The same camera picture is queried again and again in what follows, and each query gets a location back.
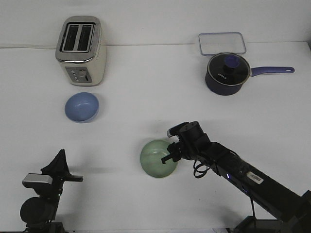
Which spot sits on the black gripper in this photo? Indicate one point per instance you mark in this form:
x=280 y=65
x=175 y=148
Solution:
x=53 y=170
x=191 y=143

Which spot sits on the dark blue saucepan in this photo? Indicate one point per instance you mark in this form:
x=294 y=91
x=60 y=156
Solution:
x=224 y=90

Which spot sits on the green bowl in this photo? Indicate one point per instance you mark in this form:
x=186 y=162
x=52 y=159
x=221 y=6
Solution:
x=150 y=159

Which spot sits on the clear container lid blue rim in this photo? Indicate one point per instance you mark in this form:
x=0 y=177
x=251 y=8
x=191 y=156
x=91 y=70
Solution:
x=214 y=43

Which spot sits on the silver two-slot toaster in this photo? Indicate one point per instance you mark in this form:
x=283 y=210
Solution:
x=81 y=50

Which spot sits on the glass pot lid blue knob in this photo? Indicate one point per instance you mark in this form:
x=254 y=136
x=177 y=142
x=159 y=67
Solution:
x=228 y=69

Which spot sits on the blue bowl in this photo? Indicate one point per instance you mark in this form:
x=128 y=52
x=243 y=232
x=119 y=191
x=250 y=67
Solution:
x=82 y=107

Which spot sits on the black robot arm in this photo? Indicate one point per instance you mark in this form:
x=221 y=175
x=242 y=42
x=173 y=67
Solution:
x=292 y=212
x=39 y=212

